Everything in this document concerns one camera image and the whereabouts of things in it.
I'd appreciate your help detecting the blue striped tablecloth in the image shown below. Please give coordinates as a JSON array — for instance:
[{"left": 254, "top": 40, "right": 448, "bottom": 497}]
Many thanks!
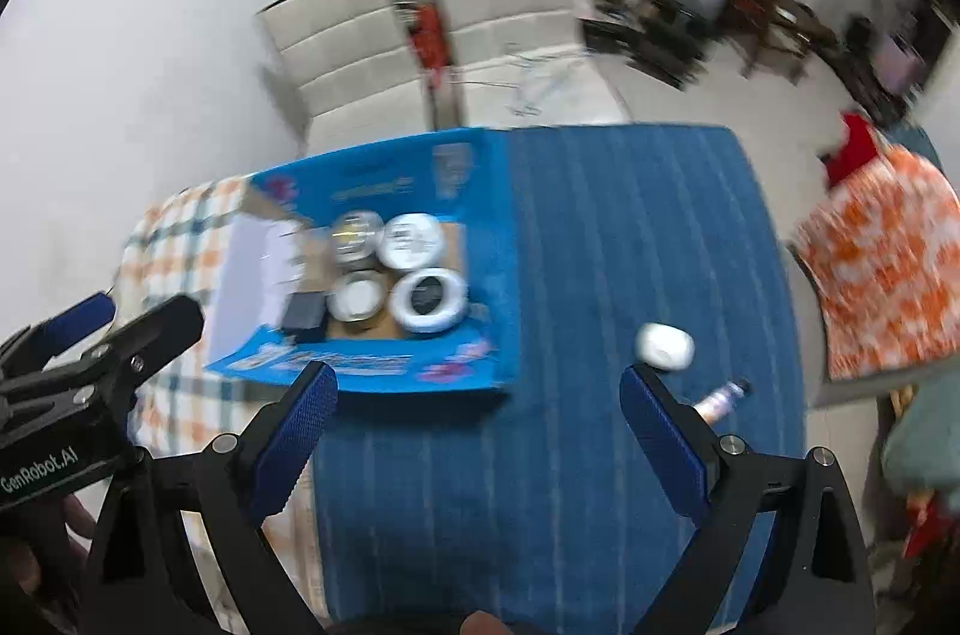
[{"left": 314, "top": 125, "right": 805, "bottom": 633}]

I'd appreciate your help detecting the white jar with printed lid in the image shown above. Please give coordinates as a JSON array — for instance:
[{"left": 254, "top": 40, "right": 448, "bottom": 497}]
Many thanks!
[{"left": 377, "top": 213, "right": 446, "bottom": 273}]

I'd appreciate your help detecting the blue wire clothes hanger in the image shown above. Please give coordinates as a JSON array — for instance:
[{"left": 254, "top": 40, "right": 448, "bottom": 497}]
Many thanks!
[{"left": 506, "top": 44, "right": 589, "bottom": 124}]

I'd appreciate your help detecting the orange floral cushion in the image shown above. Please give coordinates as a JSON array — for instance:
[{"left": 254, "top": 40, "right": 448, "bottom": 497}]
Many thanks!
[{"left": 791, "top": 146, "right": 958, "bottom": 381}]

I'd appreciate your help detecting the brown wooden chair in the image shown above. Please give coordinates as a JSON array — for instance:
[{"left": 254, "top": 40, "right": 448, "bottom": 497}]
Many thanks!
[{"left": 727, "top": 0, "right": 836, "bottom": 85}]

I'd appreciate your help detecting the right white padded chair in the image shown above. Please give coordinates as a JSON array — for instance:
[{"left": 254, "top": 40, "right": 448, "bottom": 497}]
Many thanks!
[{"left": 434, "top": 0, "right": 628, "bottom": 130}]

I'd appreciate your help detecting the red cloth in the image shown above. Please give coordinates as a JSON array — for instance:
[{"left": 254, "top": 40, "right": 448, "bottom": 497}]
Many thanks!
[{"left": 818, "top": 110, "right": 880, "bottom": 192}]

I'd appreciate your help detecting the black weight bench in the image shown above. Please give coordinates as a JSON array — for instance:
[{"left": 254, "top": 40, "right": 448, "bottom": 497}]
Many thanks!
[{"left": 583, "top": 0, "right": 731, "bottom": 89}]

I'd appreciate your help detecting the blue milk carton box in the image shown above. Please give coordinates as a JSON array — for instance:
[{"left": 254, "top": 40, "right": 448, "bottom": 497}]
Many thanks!
[{"left": 205, "top": 128, "right": 521, "bottom": 395}]

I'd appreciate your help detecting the plaid orange blue cloth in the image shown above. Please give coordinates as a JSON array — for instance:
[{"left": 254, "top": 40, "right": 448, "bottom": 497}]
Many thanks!
[{"left": 114, "top": 177, "right": 281, "bottom": 458}]

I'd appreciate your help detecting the white jar with black lid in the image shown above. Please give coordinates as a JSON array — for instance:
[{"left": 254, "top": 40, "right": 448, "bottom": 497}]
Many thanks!
[{"left": 387, "top": 266, "right": 469, "bottom": 336}]

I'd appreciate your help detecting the small purple tube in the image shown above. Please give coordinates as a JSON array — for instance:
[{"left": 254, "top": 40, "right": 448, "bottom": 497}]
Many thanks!
[{"left": 693, "top": 378, "right": 752, "bottom": 426}]

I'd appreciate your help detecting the small white round case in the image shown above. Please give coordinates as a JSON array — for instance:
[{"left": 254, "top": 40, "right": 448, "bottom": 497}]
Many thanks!
[{"left": 635, "top": 323, "right": 695, "bottom": 372}]

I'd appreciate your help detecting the white padded chair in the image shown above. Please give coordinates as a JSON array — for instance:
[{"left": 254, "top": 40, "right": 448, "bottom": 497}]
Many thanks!
[
  {"left": 259, "top": 0, "right": 433, "bottom": 156},
  {"left": 434, "top": 0, "right": 628, "bottom": 130}
]

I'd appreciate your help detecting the pink box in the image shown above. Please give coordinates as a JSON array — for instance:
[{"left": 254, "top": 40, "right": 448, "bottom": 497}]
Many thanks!
[{"left": 872, "top": 34, "right": 924, "bottom": 96}]

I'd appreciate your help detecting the left white padded chair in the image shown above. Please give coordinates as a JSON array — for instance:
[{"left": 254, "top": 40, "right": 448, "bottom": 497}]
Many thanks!
[{"left": 259, "top": 0, "right": 433, "bottom": 156}]

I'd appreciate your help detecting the silver tin with gold lid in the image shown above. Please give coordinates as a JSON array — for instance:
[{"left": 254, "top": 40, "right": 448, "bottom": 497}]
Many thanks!
[{"left": 331, "top": 209, "right": 384, "bottom": 270}]

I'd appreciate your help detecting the light blue garment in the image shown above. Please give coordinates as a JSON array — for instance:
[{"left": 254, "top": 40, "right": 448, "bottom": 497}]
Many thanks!
[{"left": 882, "top": 374, "right": 958, "bottom": 516}]

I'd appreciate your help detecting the black square box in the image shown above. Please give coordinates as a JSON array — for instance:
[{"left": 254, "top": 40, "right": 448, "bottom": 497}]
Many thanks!
[{"left": 280, "top": 291, "right": 329, "bottom": 341}]

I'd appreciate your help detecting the small gold rimmed tin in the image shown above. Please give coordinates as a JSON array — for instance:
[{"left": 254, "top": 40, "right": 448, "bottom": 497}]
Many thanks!
[{"left": 329, "top": 270, "right": 387, "bottom": 326}]

